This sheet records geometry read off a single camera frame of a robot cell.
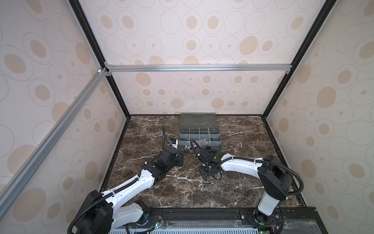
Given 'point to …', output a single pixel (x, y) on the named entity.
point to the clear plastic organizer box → (201, 127)
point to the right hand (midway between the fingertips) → (207, 171)
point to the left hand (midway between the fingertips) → (186, 153)
